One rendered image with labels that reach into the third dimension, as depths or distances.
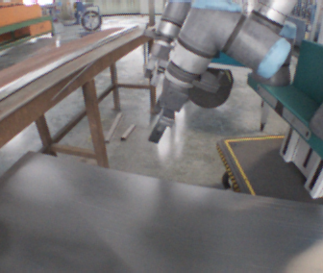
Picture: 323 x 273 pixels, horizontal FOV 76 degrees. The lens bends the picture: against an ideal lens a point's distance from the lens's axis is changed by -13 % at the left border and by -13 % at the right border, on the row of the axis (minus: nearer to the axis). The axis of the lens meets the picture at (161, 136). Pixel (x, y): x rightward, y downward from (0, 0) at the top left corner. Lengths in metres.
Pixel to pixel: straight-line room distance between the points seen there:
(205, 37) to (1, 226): 0.53
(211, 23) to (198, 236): 0.38
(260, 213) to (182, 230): 0.15
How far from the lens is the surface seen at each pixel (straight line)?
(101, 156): 1.34
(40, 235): 0.45
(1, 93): 0.90
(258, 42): 0.48
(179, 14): 0.91
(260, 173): 1.19
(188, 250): 0.39
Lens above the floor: 1.07
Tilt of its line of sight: 34 degrees down
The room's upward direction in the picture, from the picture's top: 1 degrees counter-clockwise
